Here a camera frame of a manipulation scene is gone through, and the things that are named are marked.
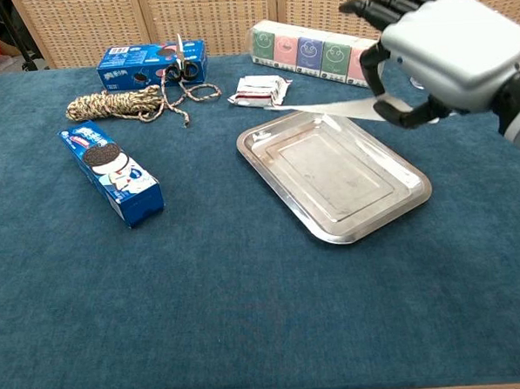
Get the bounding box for coiled camouflage braided rope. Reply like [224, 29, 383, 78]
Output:
[64, 70, 224, 135]

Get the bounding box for long blue Oreo box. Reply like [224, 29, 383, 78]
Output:
[57, 116, 165, 233]

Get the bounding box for blue Oreo box with scissors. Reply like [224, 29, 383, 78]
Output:
[95, 38, 210, 92]

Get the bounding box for woven rattan folding screen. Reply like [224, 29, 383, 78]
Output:
[10, 0, 520, 72]

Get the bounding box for pack of colourful tissue packets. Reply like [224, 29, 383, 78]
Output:
[246, 14, 387, 96]

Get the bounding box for black handled scissors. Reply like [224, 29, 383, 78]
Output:
[163, 32, 201, 85]

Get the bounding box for teal table cloth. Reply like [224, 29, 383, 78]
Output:
[0, 37, 520, 389]

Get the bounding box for silver rectangular metal tray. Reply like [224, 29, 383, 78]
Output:
[234, 103, 436, 251]

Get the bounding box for white paper sheet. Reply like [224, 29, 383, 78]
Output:
[262, 92, 414, 129]

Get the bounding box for white red snack packet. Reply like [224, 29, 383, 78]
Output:
[226, 72, 294, 113]

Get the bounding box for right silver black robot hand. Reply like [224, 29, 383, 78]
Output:
[338, 0, 520, 133]

